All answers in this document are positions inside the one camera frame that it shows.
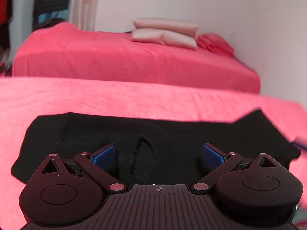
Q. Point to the red hanging garment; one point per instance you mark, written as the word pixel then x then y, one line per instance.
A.
pixel 4 7

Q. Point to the red folded blanket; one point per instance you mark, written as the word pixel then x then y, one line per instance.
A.
pixel 214 44

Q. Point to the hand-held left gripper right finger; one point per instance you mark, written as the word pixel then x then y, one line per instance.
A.
pixel 212 157

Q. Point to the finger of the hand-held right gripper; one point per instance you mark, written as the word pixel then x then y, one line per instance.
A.
pixel 301 144

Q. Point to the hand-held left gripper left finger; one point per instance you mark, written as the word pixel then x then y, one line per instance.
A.
pixel 104 157

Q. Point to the beige patterned curtain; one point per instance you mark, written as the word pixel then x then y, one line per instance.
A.
pixel 84 4

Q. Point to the dark hanging clothes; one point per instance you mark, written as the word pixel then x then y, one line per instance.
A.
pixel 5 40

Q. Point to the pink fleece blanket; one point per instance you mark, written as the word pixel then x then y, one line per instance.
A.
pixel 120 95

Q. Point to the red covered bed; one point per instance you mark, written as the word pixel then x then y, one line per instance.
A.
pixel 96 52

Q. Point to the black pants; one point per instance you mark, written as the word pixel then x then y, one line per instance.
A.
pixel 168 143

